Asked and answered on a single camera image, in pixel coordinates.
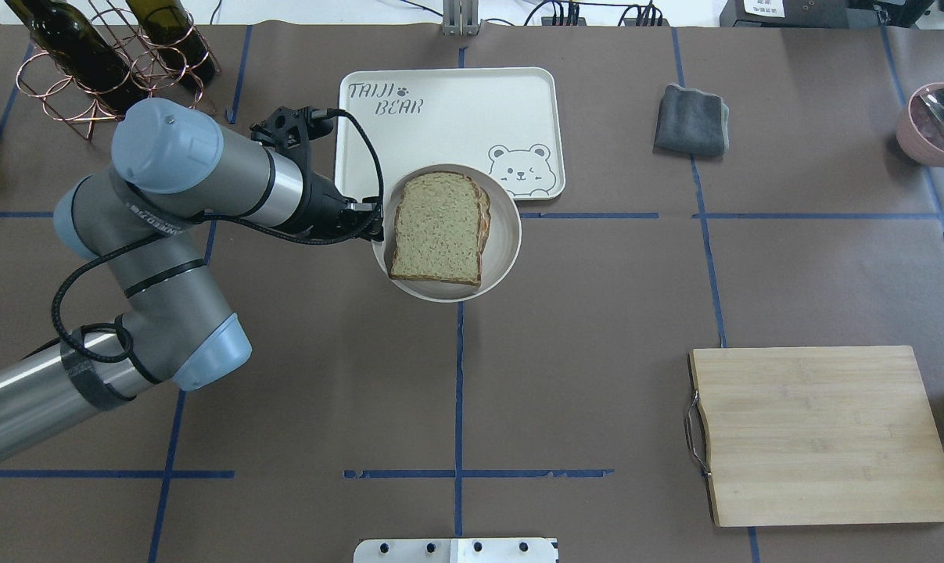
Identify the black box device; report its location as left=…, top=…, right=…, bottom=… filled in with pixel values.
left=720, top=0, right=895, bottom=29

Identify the bread slice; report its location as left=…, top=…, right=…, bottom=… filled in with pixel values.
left=387, top=171, right=482, bottom=286
left=476, top=185, right=492, bottom=256

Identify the wooden cutting board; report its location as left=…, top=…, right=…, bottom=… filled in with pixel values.
left=687, top=346, right=944, bottom=528

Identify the pink bowl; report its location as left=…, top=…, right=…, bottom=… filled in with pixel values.
left=895, top=82, right=944, bottom=168

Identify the aluminium frame post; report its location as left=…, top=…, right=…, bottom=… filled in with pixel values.
left=442, top=0, right=481, bottom=37

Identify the dark wine bottle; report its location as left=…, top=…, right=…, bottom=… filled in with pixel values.
left=126, top=1, right=217, bottom=91
left=6, top=1, right=149, bottom=115

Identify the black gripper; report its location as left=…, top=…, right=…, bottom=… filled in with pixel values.
left=290, top=171, right=385, bottom=242

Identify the cream round plate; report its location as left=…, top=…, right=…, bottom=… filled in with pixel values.
left=372, top=164, right=522, bottom=303

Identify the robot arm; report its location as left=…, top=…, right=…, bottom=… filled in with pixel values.
left=0, top=99, right=386, bottom=463

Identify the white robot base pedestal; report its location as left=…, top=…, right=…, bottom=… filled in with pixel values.
left=353, top=537, right=560, bottom=562

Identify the copper wire bottle rack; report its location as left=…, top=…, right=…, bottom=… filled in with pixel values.
left=8, top=1, right=221, bottom=140

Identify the grey folded cloth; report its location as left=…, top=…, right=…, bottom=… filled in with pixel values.
left=653, top=84, right=730, bottom=158

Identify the cream bear tray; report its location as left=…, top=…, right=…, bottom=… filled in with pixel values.
left=333, top=67, right=567, bottom=202

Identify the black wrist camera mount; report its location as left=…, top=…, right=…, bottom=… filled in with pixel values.
left=249, top=106, right=337, bottom=167

